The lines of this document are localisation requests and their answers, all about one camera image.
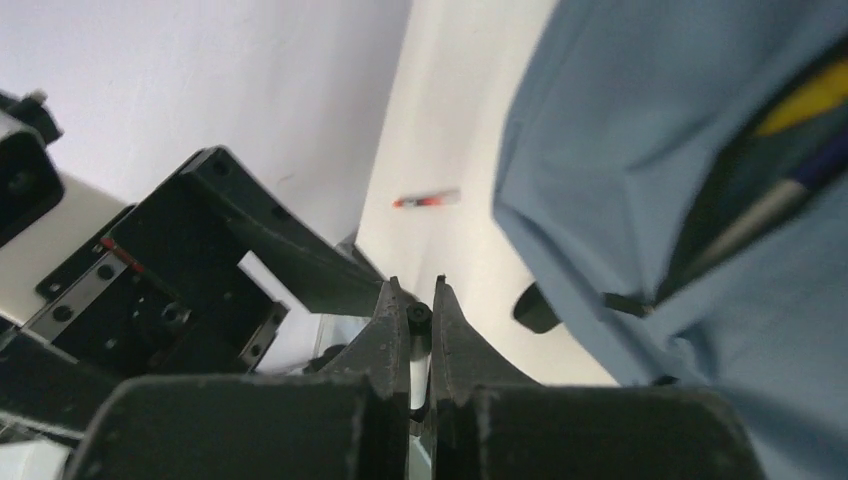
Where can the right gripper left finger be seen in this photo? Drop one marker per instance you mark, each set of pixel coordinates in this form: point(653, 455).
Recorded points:
point(350, 420)

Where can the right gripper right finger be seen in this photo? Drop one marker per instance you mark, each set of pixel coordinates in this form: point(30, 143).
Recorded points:
point(489, 420)

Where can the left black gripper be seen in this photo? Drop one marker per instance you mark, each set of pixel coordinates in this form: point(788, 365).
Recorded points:
point(99, 292)

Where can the white marker black cap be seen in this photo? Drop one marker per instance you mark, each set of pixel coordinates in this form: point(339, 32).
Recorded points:
point(419, 317)

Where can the red pen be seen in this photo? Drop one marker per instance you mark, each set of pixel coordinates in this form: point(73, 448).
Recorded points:
point(431, 199)

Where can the blue-grey student backpack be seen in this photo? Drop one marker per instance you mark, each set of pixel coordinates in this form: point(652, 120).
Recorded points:
point(629, 147)

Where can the white marker purple cap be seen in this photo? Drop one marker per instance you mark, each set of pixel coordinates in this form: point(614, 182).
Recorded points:
point(789, 193)

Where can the yellow highlighter cap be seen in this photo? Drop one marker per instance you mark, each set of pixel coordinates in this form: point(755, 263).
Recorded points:
point(822, 92)

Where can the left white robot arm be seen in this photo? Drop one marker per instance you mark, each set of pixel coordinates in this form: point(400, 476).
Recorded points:
point(31, 186)

